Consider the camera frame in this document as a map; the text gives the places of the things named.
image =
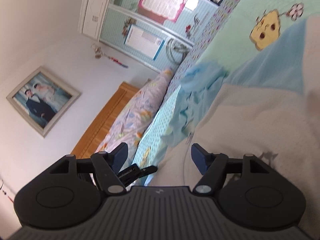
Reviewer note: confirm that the floral satin duvet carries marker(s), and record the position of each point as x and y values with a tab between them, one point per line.
135	115

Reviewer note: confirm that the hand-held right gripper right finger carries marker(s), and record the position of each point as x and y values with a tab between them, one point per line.
200	158

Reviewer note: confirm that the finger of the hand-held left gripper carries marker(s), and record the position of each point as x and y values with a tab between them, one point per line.
132	172

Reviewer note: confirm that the framed wedding photo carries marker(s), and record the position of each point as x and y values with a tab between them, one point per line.
40	102

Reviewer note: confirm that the white blue-edged wall poster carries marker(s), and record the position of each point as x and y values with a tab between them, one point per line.
142	38

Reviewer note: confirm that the wooden headboard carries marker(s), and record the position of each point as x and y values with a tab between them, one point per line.
105	120

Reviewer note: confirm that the wall lamp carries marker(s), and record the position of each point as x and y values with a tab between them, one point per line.
97	52

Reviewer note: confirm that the pink-edged wall poster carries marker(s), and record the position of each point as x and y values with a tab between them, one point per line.
161	1

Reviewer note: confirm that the white wardrobe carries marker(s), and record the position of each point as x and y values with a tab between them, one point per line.
97	7

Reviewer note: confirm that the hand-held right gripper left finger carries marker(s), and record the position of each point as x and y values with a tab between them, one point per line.
120	158

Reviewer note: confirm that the light blue and white jacket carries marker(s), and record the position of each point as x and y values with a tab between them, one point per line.
250	120

